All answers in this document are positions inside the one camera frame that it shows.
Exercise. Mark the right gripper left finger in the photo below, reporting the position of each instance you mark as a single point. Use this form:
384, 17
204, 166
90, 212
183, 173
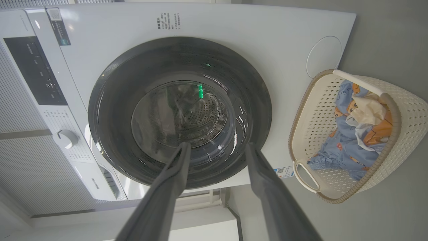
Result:
160, 201

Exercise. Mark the round white filter cover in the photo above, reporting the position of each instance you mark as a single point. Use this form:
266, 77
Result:
323, 57

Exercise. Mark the white washing machine control dial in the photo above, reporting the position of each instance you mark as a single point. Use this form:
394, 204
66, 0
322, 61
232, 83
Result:
67, 138

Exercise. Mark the blue energy label sticker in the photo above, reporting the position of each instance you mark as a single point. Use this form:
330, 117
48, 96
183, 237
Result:
283, 172

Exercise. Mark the white front-load washing machine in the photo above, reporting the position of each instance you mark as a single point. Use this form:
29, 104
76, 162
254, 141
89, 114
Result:
267, 33

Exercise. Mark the cream perforated plastic laundry basket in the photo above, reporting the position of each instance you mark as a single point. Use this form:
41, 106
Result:
317, 110

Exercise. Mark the dark rectangular label sticker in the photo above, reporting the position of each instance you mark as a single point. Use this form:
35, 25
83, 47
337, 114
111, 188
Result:
58, 26

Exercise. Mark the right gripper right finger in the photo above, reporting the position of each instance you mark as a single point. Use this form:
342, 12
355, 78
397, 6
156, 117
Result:
274, 207

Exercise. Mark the blue cartoon print garment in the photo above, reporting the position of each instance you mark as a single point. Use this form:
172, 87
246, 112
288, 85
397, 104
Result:
337, 150

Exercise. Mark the blue cartoon garment white lining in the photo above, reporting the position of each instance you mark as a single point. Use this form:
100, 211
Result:
366, 112

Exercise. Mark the washing machine glass door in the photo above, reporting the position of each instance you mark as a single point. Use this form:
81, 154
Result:
117, 100

